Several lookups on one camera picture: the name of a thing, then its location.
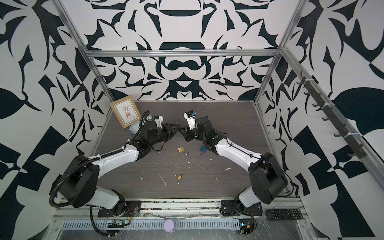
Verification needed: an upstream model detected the black remote control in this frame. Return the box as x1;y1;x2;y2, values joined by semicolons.
266;209;304;221

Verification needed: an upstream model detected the purple round lid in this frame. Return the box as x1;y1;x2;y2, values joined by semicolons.
164;220;176;233

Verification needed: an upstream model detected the white slotted cable duct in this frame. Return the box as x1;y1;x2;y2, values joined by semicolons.
61;219;240;231

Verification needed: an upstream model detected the blue square alarm clock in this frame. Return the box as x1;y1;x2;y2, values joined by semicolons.
130;121;140;135

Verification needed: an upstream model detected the blue padlock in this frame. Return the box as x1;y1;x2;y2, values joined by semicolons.
199;145;207;155

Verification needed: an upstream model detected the right circuit board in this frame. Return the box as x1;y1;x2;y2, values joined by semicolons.
239;218;257;236

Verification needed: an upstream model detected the circuit board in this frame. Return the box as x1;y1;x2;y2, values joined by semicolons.
239;218;257;236
108;218;131;228

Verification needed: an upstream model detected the left circuit board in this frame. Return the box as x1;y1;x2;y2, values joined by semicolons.
108;218;131;228

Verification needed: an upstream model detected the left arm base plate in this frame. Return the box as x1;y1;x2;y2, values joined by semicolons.
97;201;142;218

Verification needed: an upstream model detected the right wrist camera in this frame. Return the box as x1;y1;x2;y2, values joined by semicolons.
184;110;196;131

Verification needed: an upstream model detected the wooden picture frame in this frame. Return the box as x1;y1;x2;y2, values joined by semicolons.
110;96;141;129

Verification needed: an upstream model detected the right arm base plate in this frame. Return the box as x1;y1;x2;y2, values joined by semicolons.
220;200;263;217

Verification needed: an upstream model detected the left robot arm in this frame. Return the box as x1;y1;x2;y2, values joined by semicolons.
49;111;180;216

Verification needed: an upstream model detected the black coat hook rack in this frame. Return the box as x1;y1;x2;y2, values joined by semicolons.
298;76;368;159

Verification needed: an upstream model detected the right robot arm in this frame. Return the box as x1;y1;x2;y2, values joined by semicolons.
180;117;291;213

